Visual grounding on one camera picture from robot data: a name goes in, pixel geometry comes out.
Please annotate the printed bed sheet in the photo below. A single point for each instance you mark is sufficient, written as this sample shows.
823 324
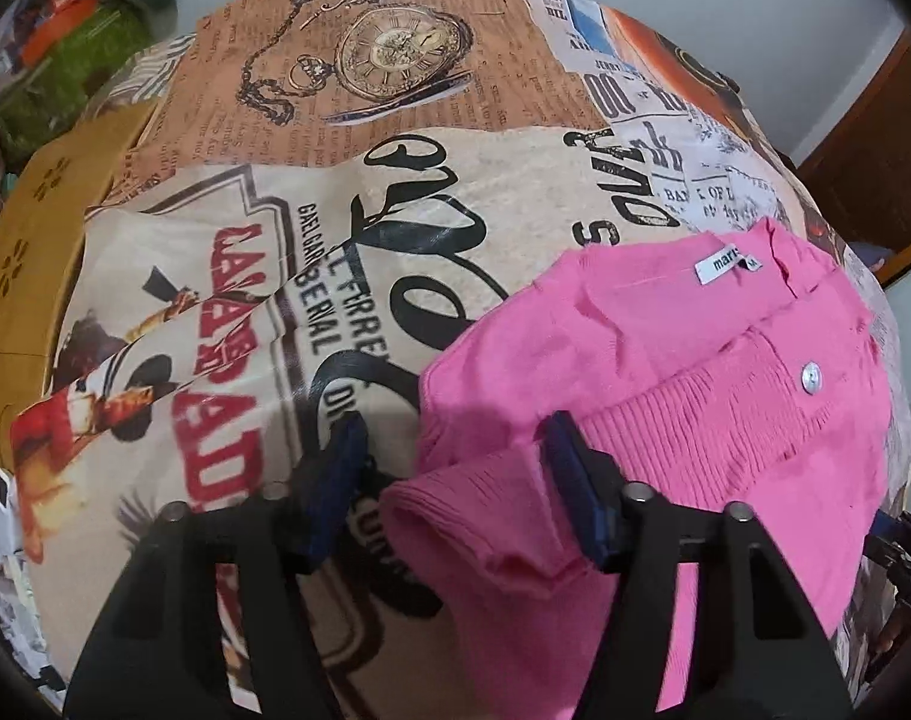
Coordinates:
275 165

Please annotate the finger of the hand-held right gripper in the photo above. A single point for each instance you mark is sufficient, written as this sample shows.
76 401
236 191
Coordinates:
887 540

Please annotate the pink buttoned cardigan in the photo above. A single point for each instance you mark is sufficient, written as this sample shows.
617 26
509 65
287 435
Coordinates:
635 345

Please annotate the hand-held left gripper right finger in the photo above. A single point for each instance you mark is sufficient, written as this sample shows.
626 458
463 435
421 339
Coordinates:
575 487

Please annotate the green storage bag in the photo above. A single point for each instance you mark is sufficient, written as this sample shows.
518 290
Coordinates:
73 75

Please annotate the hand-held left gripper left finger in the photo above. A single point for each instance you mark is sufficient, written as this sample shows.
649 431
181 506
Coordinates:
337 480

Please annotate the orange box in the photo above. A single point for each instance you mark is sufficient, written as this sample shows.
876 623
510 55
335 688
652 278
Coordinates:
58 34

